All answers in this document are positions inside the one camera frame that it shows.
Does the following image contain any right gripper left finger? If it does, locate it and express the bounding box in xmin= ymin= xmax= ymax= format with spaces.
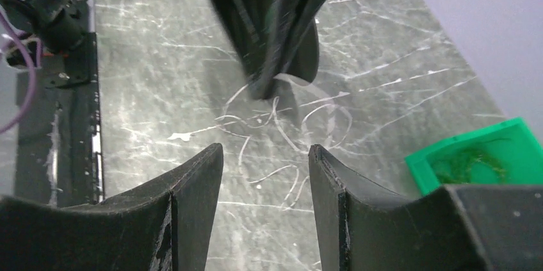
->
xmin=1 ymin=143 xmax=223 ymax=270

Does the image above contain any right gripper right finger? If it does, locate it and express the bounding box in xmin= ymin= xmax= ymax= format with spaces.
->
xmin=309 ymin=145 xmax=542 ymax=270

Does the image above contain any white cable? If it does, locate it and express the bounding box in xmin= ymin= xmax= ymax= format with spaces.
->
xmin=214 ymin=72 xmax=353 ymax=211

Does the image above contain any black cable spool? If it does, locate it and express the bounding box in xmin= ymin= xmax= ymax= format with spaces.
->
xmin=211 ymin=0 xmax=326 ymax=99

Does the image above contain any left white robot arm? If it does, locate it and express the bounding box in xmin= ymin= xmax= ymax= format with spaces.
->
xmin=1 ymin=0 xmax=97 ymax=72

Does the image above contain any green plastic bin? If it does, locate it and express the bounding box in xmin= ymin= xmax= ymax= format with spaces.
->
xmin=405 ymin=117 xmax=542 ymax=195

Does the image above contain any green coiled cable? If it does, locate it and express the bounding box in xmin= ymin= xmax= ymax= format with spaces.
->
xmin=432 ymin=137 xmax=512 ymax=185

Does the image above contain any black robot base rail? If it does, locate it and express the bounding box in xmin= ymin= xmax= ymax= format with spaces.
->
xmin=14 ymin=33 xmax=104 ymax=207

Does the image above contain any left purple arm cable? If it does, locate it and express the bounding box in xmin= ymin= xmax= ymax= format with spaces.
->
xmin=0 ymin=10 xmax=44 ymax=135

